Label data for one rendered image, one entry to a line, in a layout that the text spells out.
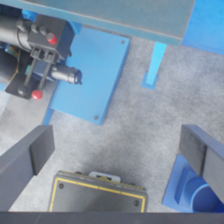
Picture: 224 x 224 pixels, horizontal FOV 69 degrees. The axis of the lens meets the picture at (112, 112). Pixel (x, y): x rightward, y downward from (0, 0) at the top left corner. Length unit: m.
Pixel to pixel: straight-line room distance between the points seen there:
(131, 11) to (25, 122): 1.36
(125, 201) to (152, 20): 1.09
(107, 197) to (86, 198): 0.15
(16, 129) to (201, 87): 1.71
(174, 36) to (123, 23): 0.15
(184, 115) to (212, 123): 0.23
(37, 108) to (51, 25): 1.06
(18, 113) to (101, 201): 1.06
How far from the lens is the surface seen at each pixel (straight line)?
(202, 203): 1.54
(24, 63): 1.32
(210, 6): 1.39
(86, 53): 1.62
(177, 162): 1.56
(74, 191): 1.33
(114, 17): 0.57
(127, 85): 1.57
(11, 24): 0.78
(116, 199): 1.28
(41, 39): 0.67
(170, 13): 0.57
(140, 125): 1.51
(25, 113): 1.68
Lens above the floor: 1.51
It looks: 79 degrees down
